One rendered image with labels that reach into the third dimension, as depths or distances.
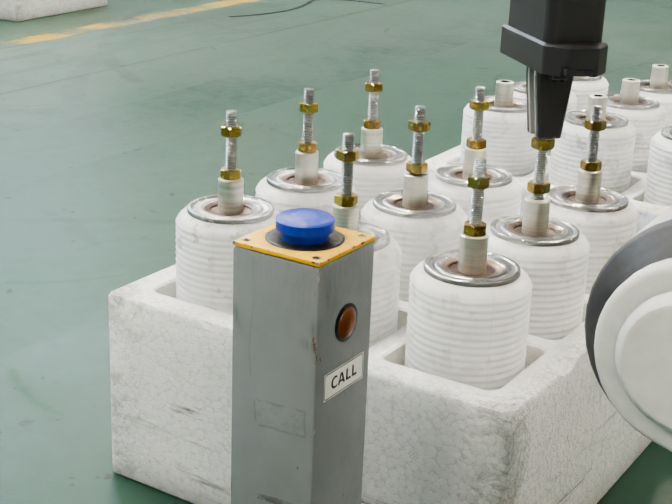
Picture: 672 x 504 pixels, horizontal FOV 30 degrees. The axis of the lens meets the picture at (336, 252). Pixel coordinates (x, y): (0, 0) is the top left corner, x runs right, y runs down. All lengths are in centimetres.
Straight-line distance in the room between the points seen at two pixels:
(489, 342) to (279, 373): 19
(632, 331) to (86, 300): 99
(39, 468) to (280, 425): 40
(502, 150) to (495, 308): 59
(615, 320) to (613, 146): 78
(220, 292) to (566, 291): 29
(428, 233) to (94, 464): 38
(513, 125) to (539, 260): 49
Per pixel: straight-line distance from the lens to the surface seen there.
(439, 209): 112
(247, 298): 84
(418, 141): 111
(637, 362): 70
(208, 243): 106
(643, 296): 70
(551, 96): 104
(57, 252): 175
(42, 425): 129
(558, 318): 107
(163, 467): 114
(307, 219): 83
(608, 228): 116
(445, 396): 94
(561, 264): 105
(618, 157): 148
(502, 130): 151
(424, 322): 97
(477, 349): 96
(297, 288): 81
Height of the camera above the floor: 59
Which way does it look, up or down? 20 degrees down
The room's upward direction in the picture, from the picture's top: 2 degrees clockwise
